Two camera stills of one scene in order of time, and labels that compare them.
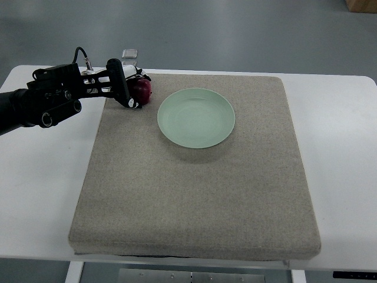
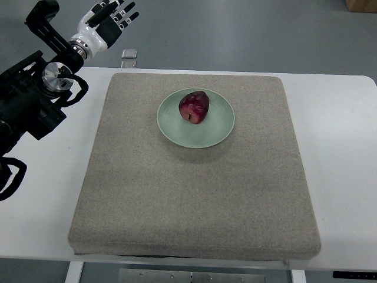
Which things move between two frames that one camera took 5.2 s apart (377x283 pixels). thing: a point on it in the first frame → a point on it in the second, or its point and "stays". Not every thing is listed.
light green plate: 196,118 stays
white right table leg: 298,276 stays
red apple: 140,89 → 194,106
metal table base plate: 153,276 stays
